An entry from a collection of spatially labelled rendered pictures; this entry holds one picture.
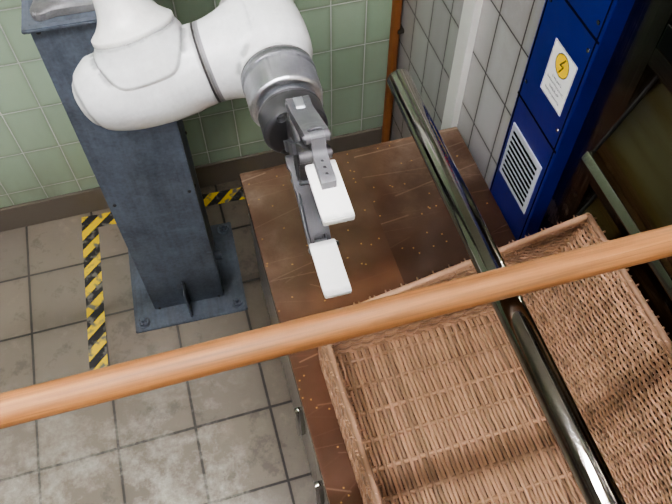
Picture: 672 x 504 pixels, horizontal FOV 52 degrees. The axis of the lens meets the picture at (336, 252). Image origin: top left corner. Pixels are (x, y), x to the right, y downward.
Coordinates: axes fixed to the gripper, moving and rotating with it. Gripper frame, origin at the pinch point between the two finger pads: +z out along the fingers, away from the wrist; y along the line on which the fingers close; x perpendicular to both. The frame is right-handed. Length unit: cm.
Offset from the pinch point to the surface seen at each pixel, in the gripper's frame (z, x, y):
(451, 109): -71, -49, 62
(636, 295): -1, -48, 33
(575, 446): 24.1, -14.7, 0.9
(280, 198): -54, -3, 61
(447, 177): -6.9, -14.6, 1.2
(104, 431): -36, 52, 119
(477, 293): 9.2, -11.1, -2.0
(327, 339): 9.7, 3.5, -1.3
